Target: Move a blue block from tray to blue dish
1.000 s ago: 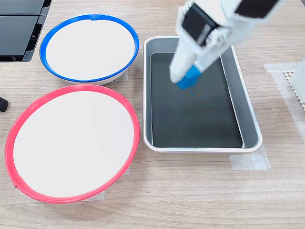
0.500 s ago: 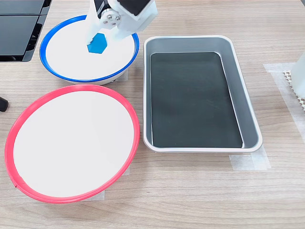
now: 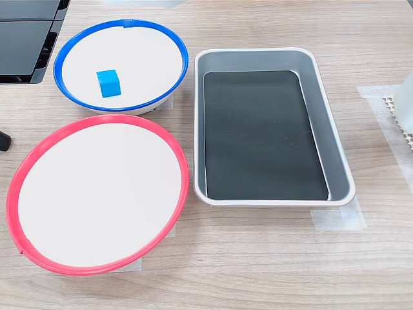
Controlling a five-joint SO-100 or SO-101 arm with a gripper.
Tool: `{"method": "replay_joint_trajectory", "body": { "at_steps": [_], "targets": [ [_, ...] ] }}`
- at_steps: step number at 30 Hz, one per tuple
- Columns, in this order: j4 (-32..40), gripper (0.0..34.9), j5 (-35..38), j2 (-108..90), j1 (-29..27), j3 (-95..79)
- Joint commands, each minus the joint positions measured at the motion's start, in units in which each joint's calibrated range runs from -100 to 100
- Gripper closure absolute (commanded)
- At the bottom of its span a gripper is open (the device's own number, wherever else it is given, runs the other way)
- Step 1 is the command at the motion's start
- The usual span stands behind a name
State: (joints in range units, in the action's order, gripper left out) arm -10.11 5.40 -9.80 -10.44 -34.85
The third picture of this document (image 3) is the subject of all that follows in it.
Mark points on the blue cube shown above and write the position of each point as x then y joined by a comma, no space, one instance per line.
109,84

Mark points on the black tray mat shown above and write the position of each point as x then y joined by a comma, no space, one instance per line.
258,135

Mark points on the steel tray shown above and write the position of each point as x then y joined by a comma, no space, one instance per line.
335,148

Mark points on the red-rimmed white plate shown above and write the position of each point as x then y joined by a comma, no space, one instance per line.
100,193

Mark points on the blue-rimmed white plate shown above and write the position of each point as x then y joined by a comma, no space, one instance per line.
142,61

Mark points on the clear tape strip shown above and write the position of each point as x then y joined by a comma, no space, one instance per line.
338,219

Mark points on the black rounded foot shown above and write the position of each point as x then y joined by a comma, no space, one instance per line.
4,141

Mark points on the black flat device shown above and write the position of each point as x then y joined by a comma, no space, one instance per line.
22,45

